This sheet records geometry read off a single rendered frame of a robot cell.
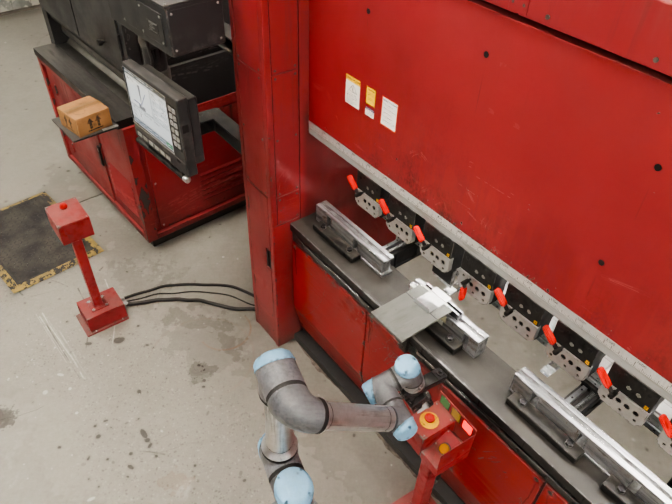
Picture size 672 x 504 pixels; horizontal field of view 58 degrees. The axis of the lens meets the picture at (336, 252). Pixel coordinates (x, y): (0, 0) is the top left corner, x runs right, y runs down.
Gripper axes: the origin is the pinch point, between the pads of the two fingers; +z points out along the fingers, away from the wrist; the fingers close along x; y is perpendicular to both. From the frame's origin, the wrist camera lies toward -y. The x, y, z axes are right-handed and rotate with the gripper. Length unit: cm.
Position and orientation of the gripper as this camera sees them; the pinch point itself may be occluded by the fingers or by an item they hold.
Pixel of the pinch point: (427, 403)
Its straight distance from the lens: 222.0
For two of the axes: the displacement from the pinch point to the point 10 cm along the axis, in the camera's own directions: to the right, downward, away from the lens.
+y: -8.0, 5.7, -1.6
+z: 2.6, 5.8, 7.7
